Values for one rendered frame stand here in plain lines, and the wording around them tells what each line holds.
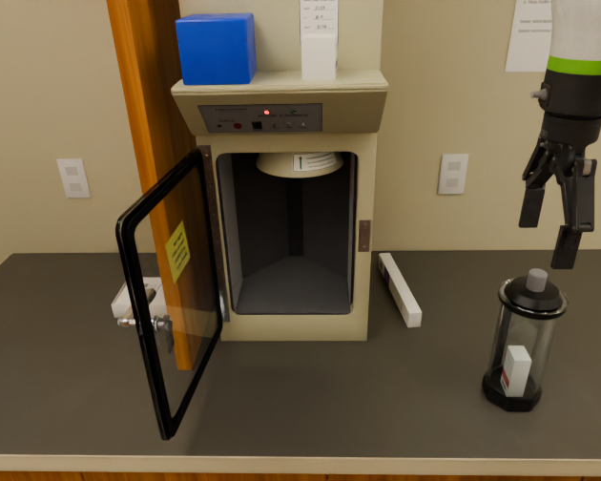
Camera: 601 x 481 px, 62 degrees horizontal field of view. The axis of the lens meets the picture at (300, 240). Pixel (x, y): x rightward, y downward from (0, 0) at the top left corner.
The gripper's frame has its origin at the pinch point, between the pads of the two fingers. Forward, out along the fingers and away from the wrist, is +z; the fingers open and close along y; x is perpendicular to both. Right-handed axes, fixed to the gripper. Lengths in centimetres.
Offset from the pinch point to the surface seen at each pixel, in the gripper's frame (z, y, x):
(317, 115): -18.4, -8.2, -35.9
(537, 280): 6.7, 1.4, -0.4
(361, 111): -19.1, -7.5, -29.1
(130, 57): -28, -6, -63
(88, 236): 29, -58, -104
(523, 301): 9.7, 3.0, -2.7
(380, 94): -22.3, -4.3, -26.6
